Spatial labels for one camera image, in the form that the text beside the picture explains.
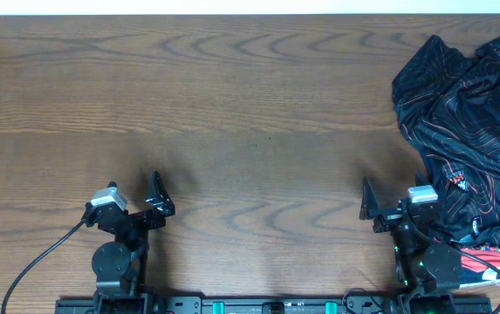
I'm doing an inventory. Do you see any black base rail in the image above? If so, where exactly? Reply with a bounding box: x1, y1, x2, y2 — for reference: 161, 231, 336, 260
54, 293, 492, 314

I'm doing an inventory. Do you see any black orange-patterned jersey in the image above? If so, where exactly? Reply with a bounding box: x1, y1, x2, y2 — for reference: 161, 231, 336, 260
392, 36, 500, 249

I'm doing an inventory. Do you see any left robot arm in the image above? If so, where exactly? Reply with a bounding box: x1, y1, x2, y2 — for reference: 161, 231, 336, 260
82, 170, 175, 313

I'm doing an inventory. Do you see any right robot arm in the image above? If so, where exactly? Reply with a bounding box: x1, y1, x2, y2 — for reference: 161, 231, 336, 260
360, 174, 462, 313

